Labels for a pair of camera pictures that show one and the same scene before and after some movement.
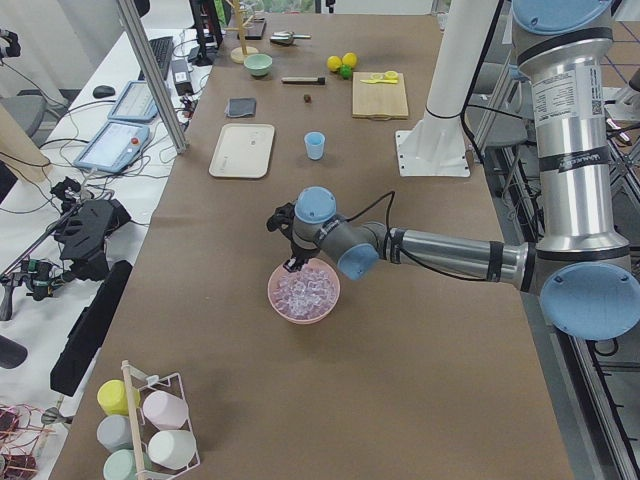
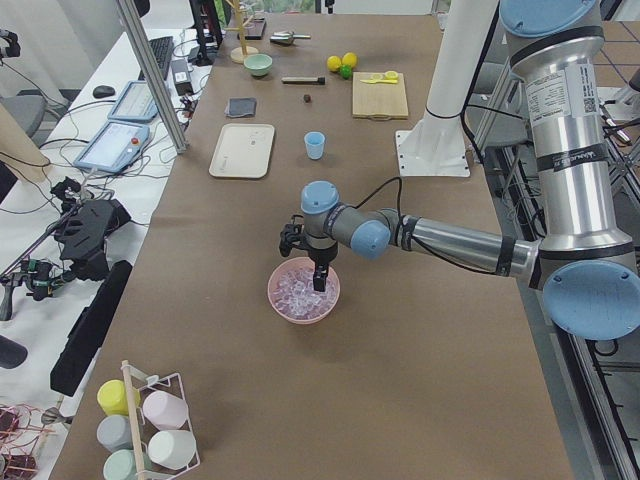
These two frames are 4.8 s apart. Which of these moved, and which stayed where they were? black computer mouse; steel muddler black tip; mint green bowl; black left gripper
Moved: black left gripper
Stayed: steel muddler black tip; mint green bowl; black computer mouse
